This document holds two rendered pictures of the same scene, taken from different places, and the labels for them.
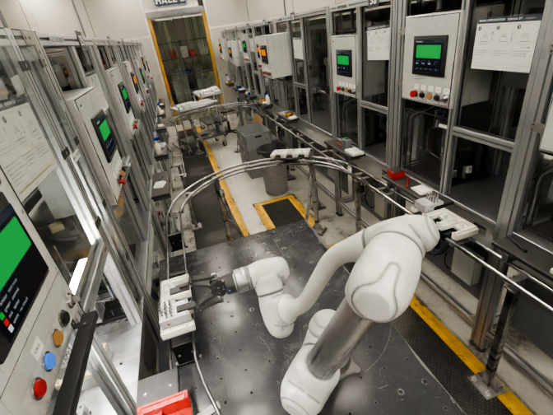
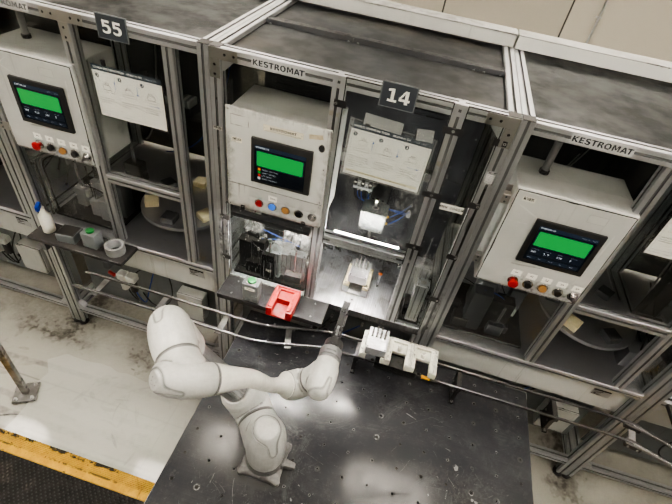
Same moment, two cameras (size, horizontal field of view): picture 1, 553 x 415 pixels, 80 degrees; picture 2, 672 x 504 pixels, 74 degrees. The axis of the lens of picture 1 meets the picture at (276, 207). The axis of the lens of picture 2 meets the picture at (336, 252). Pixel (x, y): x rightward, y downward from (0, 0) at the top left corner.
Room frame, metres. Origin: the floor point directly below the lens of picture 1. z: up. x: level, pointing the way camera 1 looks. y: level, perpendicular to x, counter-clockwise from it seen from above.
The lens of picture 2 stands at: (1.30, -0.80, 2.59)
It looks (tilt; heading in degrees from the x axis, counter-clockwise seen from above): 42 degrees down; 112
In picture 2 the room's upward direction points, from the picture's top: 10 degrees clockwise
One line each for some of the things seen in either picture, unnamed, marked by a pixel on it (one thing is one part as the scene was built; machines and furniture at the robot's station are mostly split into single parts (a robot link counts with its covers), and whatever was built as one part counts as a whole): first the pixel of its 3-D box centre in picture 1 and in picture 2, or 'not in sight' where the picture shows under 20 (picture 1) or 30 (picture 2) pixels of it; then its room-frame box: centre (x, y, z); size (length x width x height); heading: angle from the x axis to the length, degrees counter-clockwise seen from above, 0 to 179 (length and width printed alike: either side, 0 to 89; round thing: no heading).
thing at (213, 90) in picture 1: (211, 109); not in sight; (7.82, 1.15, 0.48); 0.84 x 0.58 x 0.97; 21
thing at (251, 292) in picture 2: not in sight; (252, 287); (0.43, 0.40, 0.97); 0.08 x 0.08 x 0.12; 13
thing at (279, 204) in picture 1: (285, 216); not in sight; (3.30, -0.08, 0.01); 1.00 x 0.55 x 0.01; 13
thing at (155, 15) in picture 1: (189, 68); not in sight; (9.14, 1.67, 1.31); 1.36 x 0.10 x 2.62; 103
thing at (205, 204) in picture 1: (199, 165); not in sight; (5.52, 1.23, 0.01); 5.85 x 0.59 x 0.01; 13
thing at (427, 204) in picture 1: (428, 201); not in sight; (1.65, -0.90, 0.92); 0.13 x 0.10 x 0.09; 103
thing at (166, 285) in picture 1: (178, 306); (397, 356); (1.18, 0.53, 0.84); 0.36 x 0.14 x 0.10; 13
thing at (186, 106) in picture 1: (199, 124); not in sight; (6.49, 1.25, 0.48); 0.88 x 0.56 x 0.96; 121
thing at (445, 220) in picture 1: (441, 222); not in sight; (1.54, -0.92, 0.84); 0.37 x 0.14 x 0.10; 13
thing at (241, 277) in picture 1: (241, 279); (330, 355); (0.97, 0.17, 1.12); 0.09 x 0.06 x 0.09; 13
